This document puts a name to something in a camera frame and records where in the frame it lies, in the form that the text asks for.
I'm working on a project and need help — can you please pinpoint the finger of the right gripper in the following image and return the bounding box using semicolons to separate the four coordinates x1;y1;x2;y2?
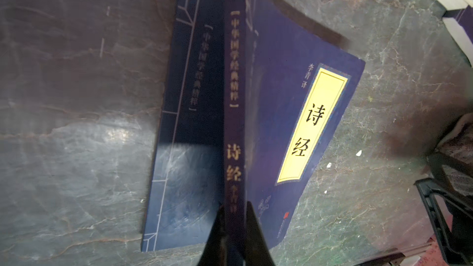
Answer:
427;152;473;207
415;178;473;266

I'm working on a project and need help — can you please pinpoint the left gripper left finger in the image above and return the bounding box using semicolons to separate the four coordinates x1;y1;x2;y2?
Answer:
197;206;227;266

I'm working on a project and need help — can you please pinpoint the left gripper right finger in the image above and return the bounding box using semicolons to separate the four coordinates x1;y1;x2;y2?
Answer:
245;201;275;266

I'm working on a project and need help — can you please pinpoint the grey fluffy cleaning cloth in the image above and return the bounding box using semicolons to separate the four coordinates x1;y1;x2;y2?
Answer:
435;113;473;197

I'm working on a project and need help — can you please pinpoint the blue book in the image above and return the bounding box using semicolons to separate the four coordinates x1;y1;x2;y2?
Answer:
141;0;224;252

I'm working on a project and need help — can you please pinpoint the aluminium rail frame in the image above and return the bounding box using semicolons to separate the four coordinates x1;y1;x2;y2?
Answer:
355;241;434;266

